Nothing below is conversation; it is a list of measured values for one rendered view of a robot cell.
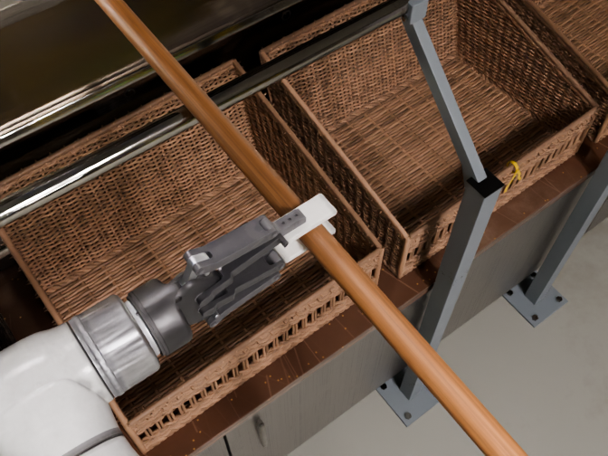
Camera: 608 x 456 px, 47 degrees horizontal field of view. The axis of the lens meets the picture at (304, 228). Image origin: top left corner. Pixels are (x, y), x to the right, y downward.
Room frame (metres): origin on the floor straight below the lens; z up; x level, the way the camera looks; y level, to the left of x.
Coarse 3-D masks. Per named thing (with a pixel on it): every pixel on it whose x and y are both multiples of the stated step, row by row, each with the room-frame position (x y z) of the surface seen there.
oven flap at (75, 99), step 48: (144, 0) 0.98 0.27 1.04; (192, 0) 1.02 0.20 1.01; (240, 0) 1.06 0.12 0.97; (288, 0) 1.09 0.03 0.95; (0, 48) 0.84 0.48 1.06; (48, 48) 0.87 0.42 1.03; (96, 48) 0.91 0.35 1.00; (192, 48) 0.96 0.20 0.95; (0, 96) 0.80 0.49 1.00; (48, 96) 0.83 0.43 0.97; (96, 96) 0.85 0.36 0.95; (0, 144) 0.74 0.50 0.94
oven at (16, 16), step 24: (24, 0) 0.86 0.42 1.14; (48, 0) 0.88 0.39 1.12; (312, 0) 1.18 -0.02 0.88; (0, 24) 0.83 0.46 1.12; (264, 24) 1.11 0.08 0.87; (216, 48) 1.04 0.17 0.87; (120, 96) 0.92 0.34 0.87; (72, 120) 0.86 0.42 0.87; (24, 144) 0.80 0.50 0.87; (0, 264) 0.71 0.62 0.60
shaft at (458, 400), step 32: (96, 0) 0.79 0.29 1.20; (128, 32) 0.72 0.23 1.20; (160, 64) 0.66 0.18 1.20; (192, 96) 0.60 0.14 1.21; (224, 128) 0.55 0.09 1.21; (256, 160) 0.50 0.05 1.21; (288, 192) 0.46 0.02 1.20; (320, 224) 0.42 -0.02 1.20; (320, 256) 0.38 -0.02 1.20; (352, 288) 0.34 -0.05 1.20; (384, 320) 0.30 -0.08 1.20; (416, 352) 0.27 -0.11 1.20; (448, 384) 0.24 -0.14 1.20; (480, 416) 0.21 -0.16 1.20; (480, 448) 0.18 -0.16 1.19; (512, 448) 0.18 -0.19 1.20
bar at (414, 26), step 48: (336, 48) 0.74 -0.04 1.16; (432, 48) 0.80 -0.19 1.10; (240, 96) 0.64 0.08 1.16; (144, 144) 0.56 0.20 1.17; (48, 192) 0.49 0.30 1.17; (480, 192) 0.64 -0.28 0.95; (480, 240) 0.65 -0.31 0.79; (576, 240) 0.93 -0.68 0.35; (432, 288) 0.66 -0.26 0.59; (528, 288) 0.95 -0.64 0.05; (432, 336) 0.63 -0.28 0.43; (384, 384) 0.68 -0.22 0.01
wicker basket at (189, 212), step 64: (128, 128) 0.88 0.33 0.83; (192, 128) 0.94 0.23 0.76; (256, 128) 0.98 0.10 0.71; (0, 192) 0.73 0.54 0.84; (192, 192) 0.88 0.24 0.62; (256, 192) 0.90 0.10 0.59; (320, 192) 0.81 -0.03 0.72; (64, 256) 0.70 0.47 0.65; (128, 256) 0.74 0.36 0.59; (64, 320) 0.59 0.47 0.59; (256, 320) 0.59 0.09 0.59; (320, 320) 0.59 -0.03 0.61; (192, 384) 0.41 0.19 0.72
